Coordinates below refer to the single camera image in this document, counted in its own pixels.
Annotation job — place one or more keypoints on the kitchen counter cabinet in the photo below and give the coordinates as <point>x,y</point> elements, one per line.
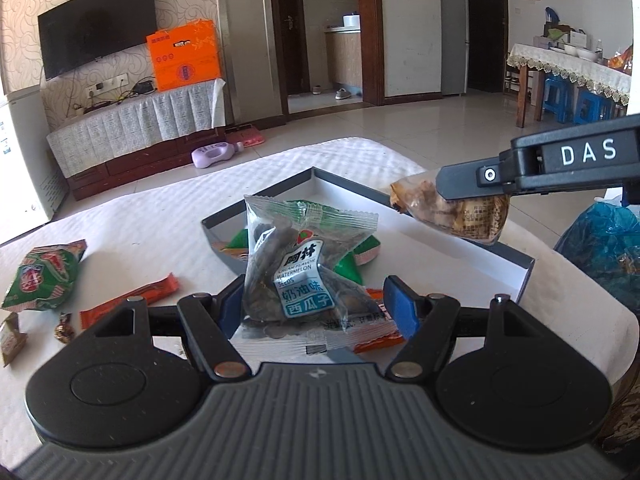
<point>343,54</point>

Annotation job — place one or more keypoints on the brown foil candy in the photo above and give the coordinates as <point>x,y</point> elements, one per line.
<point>64,331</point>

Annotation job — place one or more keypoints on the blue plastic bag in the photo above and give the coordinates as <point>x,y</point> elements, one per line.
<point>603,242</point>

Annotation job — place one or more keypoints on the blue plastic stool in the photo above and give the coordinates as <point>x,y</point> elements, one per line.
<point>558,98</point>
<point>591,107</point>

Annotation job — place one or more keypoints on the orange snack packet in box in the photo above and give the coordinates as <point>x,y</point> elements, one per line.
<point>373,331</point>

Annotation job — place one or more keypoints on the white pot on counter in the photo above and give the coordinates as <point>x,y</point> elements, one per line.
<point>351,21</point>

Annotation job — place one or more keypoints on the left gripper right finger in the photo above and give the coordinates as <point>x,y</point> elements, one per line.
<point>426,323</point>

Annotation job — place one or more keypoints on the green triangular snack packet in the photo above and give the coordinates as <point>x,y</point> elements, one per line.
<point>350,265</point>

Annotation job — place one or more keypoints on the black wall television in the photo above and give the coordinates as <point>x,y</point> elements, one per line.
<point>78,32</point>

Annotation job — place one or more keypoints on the brown nut snack packet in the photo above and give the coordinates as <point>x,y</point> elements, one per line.
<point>480,219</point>

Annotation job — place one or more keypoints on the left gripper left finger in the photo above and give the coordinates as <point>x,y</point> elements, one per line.
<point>209,322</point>

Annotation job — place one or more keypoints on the orange gift box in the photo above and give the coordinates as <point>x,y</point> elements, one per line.
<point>187,54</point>

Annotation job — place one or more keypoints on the tv cabinet with white cloth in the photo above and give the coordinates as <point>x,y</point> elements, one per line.
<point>122,143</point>

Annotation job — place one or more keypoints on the green chips bag on table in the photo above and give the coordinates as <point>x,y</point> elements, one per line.
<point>45,278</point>

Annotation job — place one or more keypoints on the dining table with lace cloth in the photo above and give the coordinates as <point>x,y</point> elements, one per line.
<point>597,78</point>

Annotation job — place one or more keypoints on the small tan snack packet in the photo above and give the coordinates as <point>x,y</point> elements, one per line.
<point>12,339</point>

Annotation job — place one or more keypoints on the purple detergent bottle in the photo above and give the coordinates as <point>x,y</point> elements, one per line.
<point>213,153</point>

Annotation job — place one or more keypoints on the white tablecloth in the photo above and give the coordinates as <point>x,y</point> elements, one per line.
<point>109,405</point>

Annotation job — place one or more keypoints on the watermelon seed snack bag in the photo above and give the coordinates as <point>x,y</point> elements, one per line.
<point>294,247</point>

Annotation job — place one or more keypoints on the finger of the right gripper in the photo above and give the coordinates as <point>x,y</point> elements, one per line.
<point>467,180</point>

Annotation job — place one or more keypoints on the grey shallow cardboard box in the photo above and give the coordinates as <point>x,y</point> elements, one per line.
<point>425,259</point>

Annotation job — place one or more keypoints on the grey refrigerator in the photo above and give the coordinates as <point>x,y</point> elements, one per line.
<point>455,47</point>

